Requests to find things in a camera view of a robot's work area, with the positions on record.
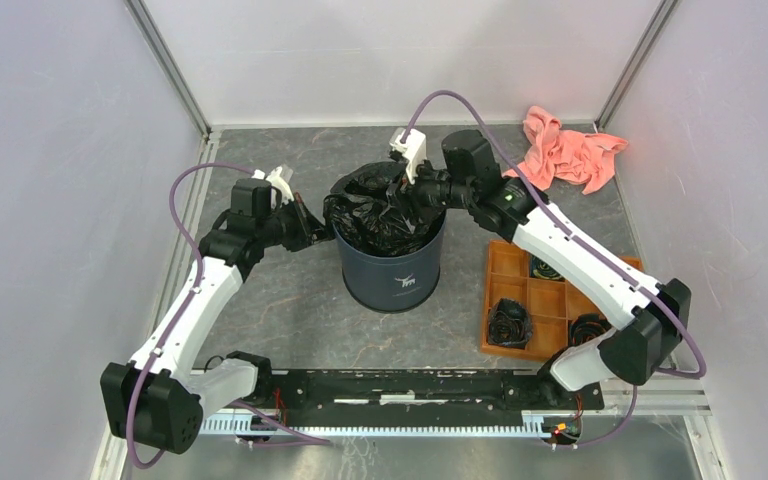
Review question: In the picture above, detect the aluminium corner post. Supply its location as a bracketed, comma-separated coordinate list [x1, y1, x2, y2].
[593, 0, 681, 131]
[124, 0, 212, 138]

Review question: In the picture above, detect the rolled black bag front left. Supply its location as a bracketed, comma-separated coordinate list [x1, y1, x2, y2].
[486, 298, 534, 350]

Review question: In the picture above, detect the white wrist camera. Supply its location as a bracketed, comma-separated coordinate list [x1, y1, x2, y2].
[389, 128, 427, 184]
[252, 164, 295, 207]

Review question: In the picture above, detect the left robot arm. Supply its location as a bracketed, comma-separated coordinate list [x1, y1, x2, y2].
[100, 175, 327, 454]

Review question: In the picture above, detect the rolled black bag front right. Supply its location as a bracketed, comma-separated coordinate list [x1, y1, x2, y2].
[567, 313, 612, 346]

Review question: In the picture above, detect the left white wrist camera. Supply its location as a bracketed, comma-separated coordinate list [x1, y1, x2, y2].
[252, 164, 295, 207]

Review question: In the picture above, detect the rolled black bag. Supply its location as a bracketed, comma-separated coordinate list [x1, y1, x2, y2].
[567, 313, 612, 346]
[486, 298, 534, 350]

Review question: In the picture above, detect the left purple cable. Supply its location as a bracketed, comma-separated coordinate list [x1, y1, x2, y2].
[124, 162, 257, 470]

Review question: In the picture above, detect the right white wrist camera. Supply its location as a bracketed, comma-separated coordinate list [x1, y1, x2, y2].
[389, 128, 427, 184]

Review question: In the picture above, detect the pink crumpled cloth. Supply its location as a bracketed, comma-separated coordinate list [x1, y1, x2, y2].
[517, 106, 628, 195]

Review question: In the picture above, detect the orange compartment tray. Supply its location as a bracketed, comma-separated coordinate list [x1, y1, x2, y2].
[479, 240, 605, 362]

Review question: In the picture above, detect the black trash bag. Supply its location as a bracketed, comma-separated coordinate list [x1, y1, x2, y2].
[323, 161, 445, 257]

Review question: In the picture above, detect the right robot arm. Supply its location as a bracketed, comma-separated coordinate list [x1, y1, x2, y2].
[387, 128, 691, 408]

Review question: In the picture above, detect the left aluminium corner post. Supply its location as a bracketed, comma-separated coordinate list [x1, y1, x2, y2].
[124, 0, 212, 138]

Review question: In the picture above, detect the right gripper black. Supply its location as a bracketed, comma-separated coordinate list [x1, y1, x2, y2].
[379, 149, 476, 234]

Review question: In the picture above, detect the dark blue trash bin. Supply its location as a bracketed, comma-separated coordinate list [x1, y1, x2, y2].
[329, 212, 446, 313]

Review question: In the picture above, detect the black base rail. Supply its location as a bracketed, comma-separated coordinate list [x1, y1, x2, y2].
[158, 368, 710, 452]

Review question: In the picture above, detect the right aluminium corner post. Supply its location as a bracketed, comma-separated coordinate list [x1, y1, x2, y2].
[593, 0, 681, 131]

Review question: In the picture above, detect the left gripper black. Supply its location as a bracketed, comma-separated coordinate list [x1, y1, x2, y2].
[258, 193, 335, 253]

